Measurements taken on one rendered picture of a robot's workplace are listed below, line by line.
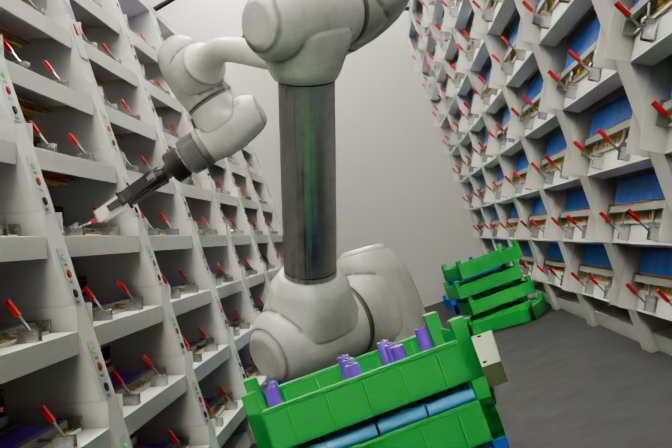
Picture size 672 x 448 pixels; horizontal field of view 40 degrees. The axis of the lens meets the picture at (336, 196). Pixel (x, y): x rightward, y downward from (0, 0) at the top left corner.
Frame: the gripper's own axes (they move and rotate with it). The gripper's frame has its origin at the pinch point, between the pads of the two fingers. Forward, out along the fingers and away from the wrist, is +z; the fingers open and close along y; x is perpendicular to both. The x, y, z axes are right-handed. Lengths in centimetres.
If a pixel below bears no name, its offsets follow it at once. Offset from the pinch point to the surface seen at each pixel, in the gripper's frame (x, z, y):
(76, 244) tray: -3.6, 8.7, -7.9
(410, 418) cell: -61, -38, -90
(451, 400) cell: -62, -44, -89
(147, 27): 92, -13, 184
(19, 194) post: 8.1, 7.8, -25.6
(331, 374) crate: -52, -31, -72
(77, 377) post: -29.0, 17.9, -25.6
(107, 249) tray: -4.9, 9.4, 14.5
